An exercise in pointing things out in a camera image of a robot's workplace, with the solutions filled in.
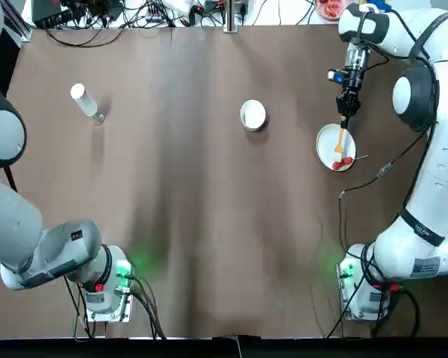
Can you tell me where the black looped cable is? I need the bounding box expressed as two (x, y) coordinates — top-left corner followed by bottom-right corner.
(44, 25), (119, 48)

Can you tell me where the black router with red logo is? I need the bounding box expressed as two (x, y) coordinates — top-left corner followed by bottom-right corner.
(31, 0), (74, 29)

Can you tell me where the aluminium frame post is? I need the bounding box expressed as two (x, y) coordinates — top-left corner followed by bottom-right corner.
(1, 0), (34, 43)
(225, 0), (240, 34)

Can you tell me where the red sausage on stick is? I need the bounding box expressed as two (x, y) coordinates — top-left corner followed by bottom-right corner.
(332, 154), (370, 171)

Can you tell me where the usb hub with red plugs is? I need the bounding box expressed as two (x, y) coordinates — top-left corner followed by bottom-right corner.
(145, 2), (164, 22)

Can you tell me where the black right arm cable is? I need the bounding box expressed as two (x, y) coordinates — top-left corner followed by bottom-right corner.
(337, 119), (440, 262)

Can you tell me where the yellow oil brush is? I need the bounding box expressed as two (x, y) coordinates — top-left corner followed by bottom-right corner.
(332, 116), (349, 163)

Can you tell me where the pink plate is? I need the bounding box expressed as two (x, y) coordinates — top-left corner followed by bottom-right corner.
(315, 0), (350, 22)

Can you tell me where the red shrimp skewer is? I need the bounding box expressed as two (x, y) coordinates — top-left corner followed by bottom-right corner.
(320, 0), (345, 18)

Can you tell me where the small white bowl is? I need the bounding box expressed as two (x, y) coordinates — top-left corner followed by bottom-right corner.
(240, 98), (267, 132)

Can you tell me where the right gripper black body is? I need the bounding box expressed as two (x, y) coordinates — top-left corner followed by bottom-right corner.
(342, 68), (365, 94)

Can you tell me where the white round plate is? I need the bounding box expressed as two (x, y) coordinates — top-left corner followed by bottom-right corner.
(315, 123), (358, 172)

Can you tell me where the white-capped glass oil pot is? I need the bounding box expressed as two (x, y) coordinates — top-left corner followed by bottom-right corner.
(69, 83), (105, 127)

